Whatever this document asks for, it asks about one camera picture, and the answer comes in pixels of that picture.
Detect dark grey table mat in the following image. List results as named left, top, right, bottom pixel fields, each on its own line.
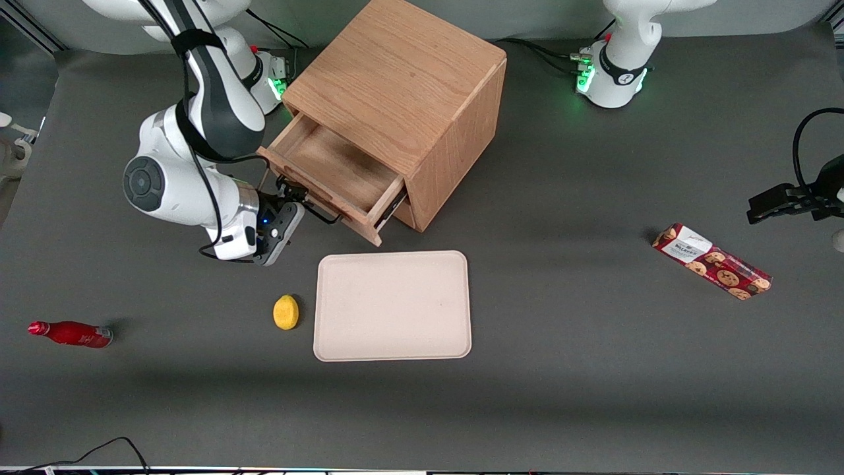
left=0, top=23, right=844, bottom=473

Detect red cookie box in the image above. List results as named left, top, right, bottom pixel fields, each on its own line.
left=652, top=223, right=773, bottom=301

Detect yellow lemon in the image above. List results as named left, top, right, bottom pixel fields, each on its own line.
left=273, top=294, right=300, bottom=331

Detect red bottle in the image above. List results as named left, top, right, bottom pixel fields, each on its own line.
left=28, top=321, right=114, bottom=349

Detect beige rectangular tray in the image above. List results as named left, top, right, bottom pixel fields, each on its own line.
left=313, top=250, right=473, bottom=363

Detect black left arm base cables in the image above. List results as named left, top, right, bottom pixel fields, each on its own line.
left=497, top=37, right=595, bottom=75

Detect black looped gripper cable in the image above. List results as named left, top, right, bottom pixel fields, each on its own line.
left=793, top=108, right=844, bottom=190

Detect black cable along right arm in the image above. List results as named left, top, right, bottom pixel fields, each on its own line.
left=138, top=0, right=264, bottom=263

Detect oak wooden drawer cabinet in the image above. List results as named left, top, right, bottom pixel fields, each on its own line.
left=282, top=0, right=508, bottom=233

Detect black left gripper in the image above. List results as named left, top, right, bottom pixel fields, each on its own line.
left=746, top=154, right=844, bottom=226

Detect black right arm base cable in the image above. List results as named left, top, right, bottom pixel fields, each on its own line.
left=247, top=10, right=310, bottom=75

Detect white clamp fixture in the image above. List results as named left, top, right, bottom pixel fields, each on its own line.
left=0, top=112, right=34, bottom=179

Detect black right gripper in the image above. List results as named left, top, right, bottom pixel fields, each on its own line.
left=256, top=176, right=311, bottom=230

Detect black cable at table edge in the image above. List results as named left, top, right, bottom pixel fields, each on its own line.
left=0, top=436, right=150, bottom=473

